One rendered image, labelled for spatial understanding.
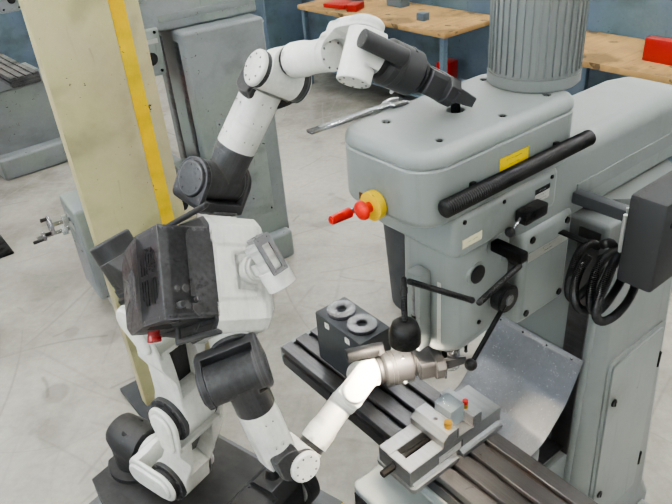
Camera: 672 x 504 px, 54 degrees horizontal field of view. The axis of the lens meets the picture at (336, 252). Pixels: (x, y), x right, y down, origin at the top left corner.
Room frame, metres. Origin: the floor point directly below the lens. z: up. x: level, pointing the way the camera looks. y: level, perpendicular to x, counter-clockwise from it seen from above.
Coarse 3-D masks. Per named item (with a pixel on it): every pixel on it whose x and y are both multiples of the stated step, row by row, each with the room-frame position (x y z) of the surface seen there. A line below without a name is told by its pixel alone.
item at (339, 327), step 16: (336, 304) 1.69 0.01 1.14; (352, 304) 1.68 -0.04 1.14; (320, 320) 1.66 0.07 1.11; (336, 320) 1.62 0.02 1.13; (352, 320) 1.60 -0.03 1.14; (368, 320) 1.59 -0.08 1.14; (320, 336) 1.66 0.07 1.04; (336, 336) 1.59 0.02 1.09; (352, 336) 1.54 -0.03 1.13; (368, 336) 1.53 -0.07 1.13; (384, 336) 1.55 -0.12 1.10; (320, 352) 1.67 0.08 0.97; (336, 352) 1.60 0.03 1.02; (336, 368) 1.61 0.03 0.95
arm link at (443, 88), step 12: (420, 60) 1.23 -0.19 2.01; (408, 72) 1.21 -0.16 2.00; (420, 72) 1.22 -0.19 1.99; (432, 72) 1.23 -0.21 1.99; (444, 72) 1.27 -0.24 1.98; (396, 84) 1.21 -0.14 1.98; (408, 84) 1.21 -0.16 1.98; (420, 84) 1.24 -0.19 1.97; (432, 84) 1.23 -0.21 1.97; (444, 84) 1.24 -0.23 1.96; (456, 84) 1.23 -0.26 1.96; (432, 96) 1.23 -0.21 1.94; (444, 96) 1.22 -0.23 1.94; (456, 96) 1.22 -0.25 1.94
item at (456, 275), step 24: (408, 240) 1.28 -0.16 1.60; (504, 240) 1.25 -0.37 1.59; (408, 264) 1.28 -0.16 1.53; (432, 264) 1.22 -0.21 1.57; (456, 264) 1.18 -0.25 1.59; (480, 264) 1.20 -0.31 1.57; (504, 264) 1.25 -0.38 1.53; (456, 288) 1.18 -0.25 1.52; (480, 288) 1.20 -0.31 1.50; (432, 312) 1.22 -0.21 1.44; (456, 312) 1.18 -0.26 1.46; (480, 312) 1.21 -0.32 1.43; (432, 336) 1.22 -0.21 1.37; (456, 336) 1.18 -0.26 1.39
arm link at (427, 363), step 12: (432, 348) 1.29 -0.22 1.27; (396, 360) 1.24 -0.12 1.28; (408, 360) 1.24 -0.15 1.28; (420, 360) 1.25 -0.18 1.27; (432, 360) 1.25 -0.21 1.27; (444, 360) 1.24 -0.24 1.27; (408, 372) 1.23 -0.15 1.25; (420, 372) 1.23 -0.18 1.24; (432, 372) 1.24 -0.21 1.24; (444, 372) 1.22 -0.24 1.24
